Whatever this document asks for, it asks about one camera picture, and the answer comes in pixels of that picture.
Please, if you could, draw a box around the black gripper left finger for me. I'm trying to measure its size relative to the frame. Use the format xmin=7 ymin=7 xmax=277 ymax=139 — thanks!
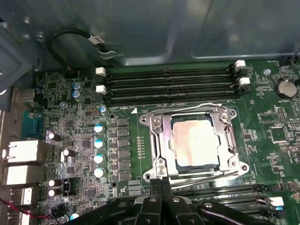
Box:
xmin=67 ymin=179 xmax=164 ymax=225

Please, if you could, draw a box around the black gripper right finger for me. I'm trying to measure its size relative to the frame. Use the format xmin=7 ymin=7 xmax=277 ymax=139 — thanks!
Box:
xmin=162 ymin=176 xmax=280 ymax=225

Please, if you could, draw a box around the wire locking lever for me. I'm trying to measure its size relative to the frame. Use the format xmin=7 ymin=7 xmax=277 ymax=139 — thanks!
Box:
xmin=170 ymin=170 xmax=244 ymax=190
xmin=140 ymin=102 xmax=232 ymax=119

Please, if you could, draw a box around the silver-topped CPU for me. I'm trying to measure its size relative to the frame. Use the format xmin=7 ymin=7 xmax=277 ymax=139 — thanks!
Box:
xmin=170 ymin=114 xmax=222 ymax=175

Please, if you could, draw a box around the metal socket cover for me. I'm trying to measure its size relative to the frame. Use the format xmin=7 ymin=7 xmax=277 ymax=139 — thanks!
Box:
xmin=157 ymin=112 xmax=233 ymax=178

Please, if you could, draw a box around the black RAM slot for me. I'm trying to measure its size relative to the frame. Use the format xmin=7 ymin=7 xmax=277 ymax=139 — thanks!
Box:
xmin=95 ymin=76 xmax=251 ymax=95
xmin=173 ymin=184 xmax=270 ymax=195
xmin=243 ymin=208 xmax=282 ymax=220
xmin=105 ymin=86 xmax=253 ymax=104
xmin=104 ymin=70 xmax=253 ymax=85
xmin=199 ymin=199 xmax=285 ymax=210
xmin=95 ymin=60 xmax=246 ymax=76
xmin=187 ymin=192 xmax=272 ymax=202

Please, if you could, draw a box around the CPU socket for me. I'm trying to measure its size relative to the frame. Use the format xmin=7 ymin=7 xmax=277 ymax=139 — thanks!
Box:
xmin=138 ymin=103 xmax=249 ymax=186

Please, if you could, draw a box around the green motherboard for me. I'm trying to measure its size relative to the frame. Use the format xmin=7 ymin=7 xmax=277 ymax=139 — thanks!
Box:
xmin=10 ymin=60 xmax=300 ymax=225

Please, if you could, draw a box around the silver coin battery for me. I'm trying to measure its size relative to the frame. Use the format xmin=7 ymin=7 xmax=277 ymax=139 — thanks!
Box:
xmin=273 ymin=77 xmax=298 ymax=99

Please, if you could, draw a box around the black PC case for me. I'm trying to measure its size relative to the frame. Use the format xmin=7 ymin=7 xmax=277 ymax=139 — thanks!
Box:
xmin=0 ymin=0 xmax=300 ymax=225

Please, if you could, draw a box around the thin red wire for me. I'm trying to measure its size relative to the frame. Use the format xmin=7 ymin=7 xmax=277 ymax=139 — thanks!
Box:
xmin=0 ymin=197 xmax=52 ymax=220

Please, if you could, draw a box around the looped black cable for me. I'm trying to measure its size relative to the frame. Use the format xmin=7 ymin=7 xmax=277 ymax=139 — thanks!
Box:
xmin=46 ymin=27 xmax=106 ymax=72

